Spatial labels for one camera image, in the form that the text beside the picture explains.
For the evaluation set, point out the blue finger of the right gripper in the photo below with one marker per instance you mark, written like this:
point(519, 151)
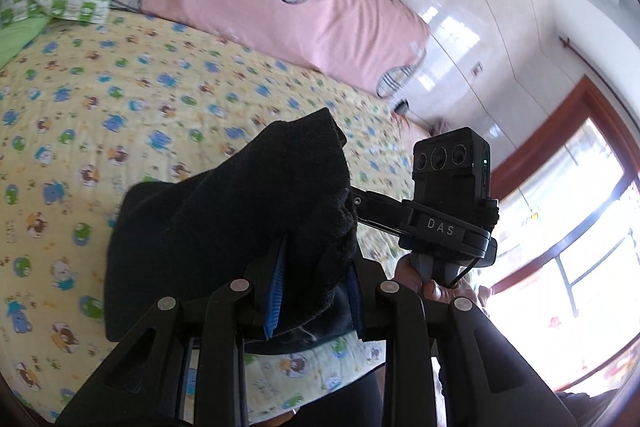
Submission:
point(382, 212)

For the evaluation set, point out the dark navy pants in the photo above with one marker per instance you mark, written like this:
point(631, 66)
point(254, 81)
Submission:
point(287, 191)

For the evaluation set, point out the black camera box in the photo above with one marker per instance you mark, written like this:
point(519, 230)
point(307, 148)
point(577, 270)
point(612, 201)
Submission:
point(451, 170)

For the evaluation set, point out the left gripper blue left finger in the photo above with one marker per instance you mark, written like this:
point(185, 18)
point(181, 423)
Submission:
point(273, 298)

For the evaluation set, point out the black phone charger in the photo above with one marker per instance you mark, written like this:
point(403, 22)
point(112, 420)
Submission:
point(402, 108)

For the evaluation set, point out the purple checked cloth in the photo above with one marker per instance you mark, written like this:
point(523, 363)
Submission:
point(437, 127)

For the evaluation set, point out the brown wooden window frame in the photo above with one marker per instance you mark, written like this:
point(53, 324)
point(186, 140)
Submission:
point(577, 214)

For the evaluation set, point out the light green blanket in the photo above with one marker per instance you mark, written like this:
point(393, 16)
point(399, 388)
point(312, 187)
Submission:
point(14, 37)

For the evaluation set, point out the yellow cartoon bear quilt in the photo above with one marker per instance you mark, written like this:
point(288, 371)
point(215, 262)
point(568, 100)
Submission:
point(90, 111)

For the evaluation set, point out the person's right hand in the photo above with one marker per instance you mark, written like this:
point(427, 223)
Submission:
point(406, 275)

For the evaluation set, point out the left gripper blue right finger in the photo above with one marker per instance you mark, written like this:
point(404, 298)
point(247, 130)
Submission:
point(355, 301)

